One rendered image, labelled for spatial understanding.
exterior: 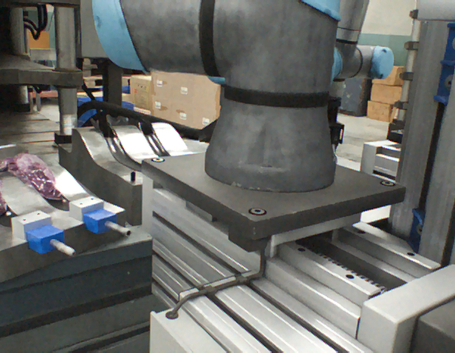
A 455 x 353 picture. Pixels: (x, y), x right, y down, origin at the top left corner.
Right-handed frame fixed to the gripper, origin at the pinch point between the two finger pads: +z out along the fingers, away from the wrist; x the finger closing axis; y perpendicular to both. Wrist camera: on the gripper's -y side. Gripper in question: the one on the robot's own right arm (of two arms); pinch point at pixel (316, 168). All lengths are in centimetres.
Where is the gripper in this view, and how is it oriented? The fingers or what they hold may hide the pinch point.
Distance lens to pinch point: 133.7
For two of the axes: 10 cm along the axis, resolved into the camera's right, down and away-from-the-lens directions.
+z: -0.6, 9.5, 2.9
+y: 1.4, 3.0, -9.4
